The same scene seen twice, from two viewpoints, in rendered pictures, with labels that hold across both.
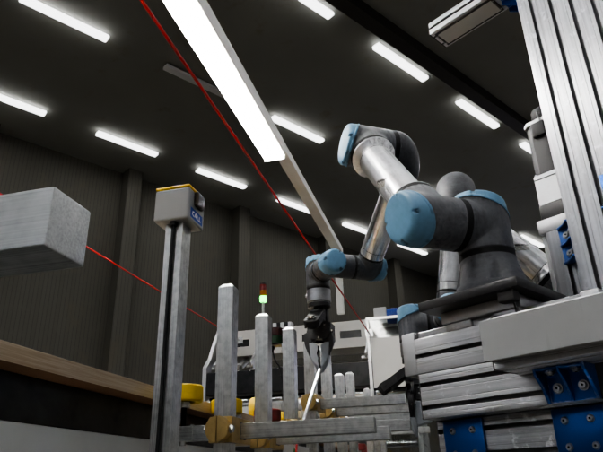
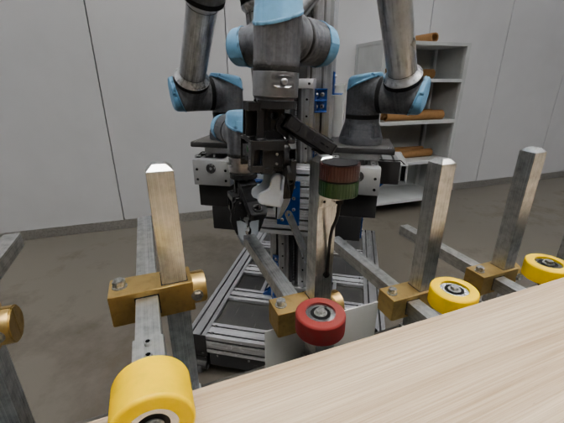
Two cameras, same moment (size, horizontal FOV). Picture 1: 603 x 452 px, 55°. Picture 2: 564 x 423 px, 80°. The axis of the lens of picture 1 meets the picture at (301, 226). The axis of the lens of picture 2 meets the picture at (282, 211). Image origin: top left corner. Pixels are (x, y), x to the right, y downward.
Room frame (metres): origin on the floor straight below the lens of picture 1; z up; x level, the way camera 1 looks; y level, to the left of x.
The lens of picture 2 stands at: (2.11, 0.44, 1.25)
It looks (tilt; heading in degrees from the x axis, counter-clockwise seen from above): 21 degrees down; 234
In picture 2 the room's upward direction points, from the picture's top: straight up
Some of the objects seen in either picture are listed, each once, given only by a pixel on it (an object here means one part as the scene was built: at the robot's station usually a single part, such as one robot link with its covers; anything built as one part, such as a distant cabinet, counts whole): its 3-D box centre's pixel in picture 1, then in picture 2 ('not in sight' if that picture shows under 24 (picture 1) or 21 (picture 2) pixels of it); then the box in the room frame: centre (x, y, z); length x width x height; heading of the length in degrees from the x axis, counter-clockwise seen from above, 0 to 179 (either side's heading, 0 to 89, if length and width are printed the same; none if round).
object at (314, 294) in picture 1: (318, 298); (276, 86); (1.77, -0.05, 1.24); 0.08 x 0.08 x 0.05
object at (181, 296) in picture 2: (312, 404); (159, 293); (2.01, -0.02, 0.94); 0.14 x 0.06 x 0.05; 166
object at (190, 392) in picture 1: (184, 411); (541, 284); (1.32, 0.27, 0.85); 0.08 x 0.08 x 0.11
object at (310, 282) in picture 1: (318, 273); (279, 33); (1.77, -0.05, 1.32); 0.09 x 0.08 x 0.11; 19
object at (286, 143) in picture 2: (320, 323); (269, 137); (1.78, -0.05, 1.16); 0.09 x 0.08 x 0.12; 165
